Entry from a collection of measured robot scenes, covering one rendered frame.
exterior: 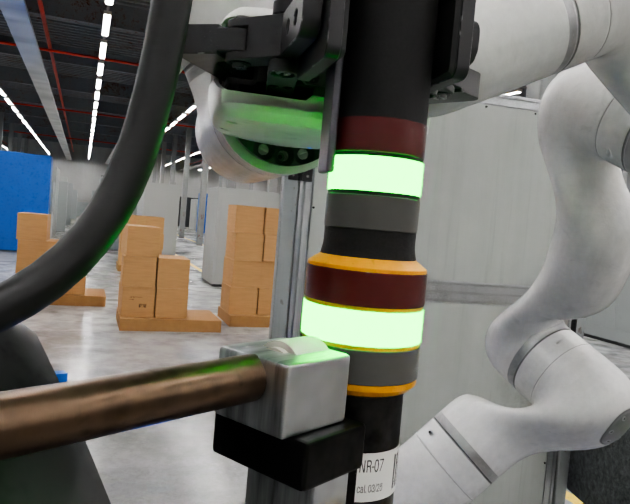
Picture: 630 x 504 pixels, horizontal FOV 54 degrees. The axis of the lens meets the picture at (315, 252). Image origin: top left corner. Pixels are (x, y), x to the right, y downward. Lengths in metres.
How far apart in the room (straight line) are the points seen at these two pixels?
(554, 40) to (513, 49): 0.04
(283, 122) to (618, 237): 0.58
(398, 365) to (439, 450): 0.71
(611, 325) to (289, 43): 10.40
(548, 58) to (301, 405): 0.42
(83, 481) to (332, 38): 0.19
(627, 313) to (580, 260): 9.57
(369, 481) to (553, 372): 0.71
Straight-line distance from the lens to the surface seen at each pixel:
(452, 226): 2.26
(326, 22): 0.21
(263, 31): 0.25
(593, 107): 0.75
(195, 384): 0.17
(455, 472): 0.92
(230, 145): 0.38
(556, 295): 0.85
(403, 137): 0.21
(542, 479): 2.67
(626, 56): 0.66
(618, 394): 0.92
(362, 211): 0.21
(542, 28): 0.55
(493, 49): 0.52
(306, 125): 0.28
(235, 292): 8.36
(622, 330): 10.44
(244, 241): 8.30
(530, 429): 0.92
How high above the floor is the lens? 1.50
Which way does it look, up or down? 3 degrees down
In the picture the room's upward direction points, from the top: 5 degrees clockwise
